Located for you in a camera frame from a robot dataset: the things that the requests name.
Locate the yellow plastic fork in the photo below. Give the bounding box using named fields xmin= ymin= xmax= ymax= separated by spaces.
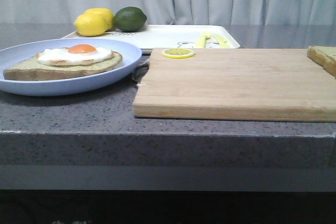
xmin=193 ymin=31 xmax=212 ymax=48

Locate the lemon slice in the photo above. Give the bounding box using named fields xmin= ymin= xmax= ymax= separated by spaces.
xmin=161 ymin=48 xmax=195 ymax=59

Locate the yellow plastic knife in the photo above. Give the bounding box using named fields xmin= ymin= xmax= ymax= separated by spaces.
xmin=213 ymin=34 xmax=232 ymax=48

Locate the fried egg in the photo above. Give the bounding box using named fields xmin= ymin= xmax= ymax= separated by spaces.
xmin=37 ymin=44 xmax=113 ymax=66

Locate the light blue round plate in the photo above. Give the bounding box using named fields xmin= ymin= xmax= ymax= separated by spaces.
xmin=1 ymin=38 xmax=142 ymax=97

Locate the rear yellow lemon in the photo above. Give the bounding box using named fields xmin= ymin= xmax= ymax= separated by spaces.
xmin=84 ymin=7 xmax=114 ymax=31

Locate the metal cutting board handle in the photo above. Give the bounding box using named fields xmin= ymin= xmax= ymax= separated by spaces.
xmin=132 ymin=60 xmax=150 ymax=88

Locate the white rectangular tray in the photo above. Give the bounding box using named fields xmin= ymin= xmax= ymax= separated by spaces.
xmin=60 ymin=24 xmax=241 ymax=50

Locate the wooden cutting board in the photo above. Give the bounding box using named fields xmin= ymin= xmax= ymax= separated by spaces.
xmin=133 ymin=48 xmax=335 ymax=122

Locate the bread slice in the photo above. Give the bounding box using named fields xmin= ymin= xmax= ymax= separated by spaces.
xmin=307 ymin=46 xmax=336 ymax=77
xmin=3 ymin=51 xmax=123 ymax=81

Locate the front yellow lemon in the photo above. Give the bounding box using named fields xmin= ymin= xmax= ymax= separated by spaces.
xmin=73 ymin=13 xmax=109 ymax=37

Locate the yellow lemon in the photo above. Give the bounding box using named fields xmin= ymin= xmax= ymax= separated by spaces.
xmin=84 ymin=7 xmax=114 ymax=31
xmin=73 ymin=13 xmax=109 ymax=37

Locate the green lime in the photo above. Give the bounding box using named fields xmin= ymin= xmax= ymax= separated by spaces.
xmin=113 ymin=6 xmax=147 ymax=32

